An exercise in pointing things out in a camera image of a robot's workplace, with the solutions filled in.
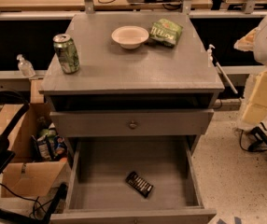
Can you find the cardboard box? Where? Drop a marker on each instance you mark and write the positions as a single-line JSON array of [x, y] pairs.
[[24, 175]]

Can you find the green chip bag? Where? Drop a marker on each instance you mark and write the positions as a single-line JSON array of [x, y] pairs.
[[166, 32]]

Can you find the white grabber stick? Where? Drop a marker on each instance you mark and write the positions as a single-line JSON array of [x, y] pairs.
[[215, 62]]

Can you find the white paper bowl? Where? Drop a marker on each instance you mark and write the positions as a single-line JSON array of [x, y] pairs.
[[130, 37]]

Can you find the clear sanitizer bottle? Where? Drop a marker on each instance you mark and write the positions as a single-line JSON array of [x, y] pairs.
[[25, 67]]

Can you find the dark rxbar chocolate bar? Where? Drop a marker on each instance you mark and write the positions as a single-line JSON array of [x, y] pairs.
[[139, 184]]

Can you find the grey drawer cabinet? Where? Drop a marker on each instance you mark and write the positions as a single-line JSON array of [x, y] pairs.
[[150, 78]]

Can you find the black chair frame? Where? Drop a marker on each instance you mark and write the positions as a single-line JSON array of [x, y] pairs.
[[5, 158]]

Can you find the closed grey top drawer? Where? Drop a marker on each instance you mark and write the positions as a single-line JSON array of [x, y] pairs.
[[132, 123]]

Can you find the open grey middle drawer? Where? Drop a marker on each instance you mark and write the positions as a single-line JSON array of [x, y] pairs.
[[98, 194]]

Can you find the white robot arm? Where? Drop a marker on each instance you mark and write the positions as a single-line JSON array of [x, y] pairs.
[[260, 56]]

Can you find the snack packets in box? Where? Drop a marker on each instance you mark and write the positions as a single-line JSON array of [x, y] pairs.
[[48, 145]]

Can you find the green soda can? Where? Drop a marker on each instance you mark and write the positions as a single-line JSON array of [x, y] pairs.
[[66, 52]]

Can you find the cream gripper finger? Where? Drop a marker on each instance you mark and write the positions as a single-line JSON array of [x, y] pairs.
[[256, 103], [247, 42]]

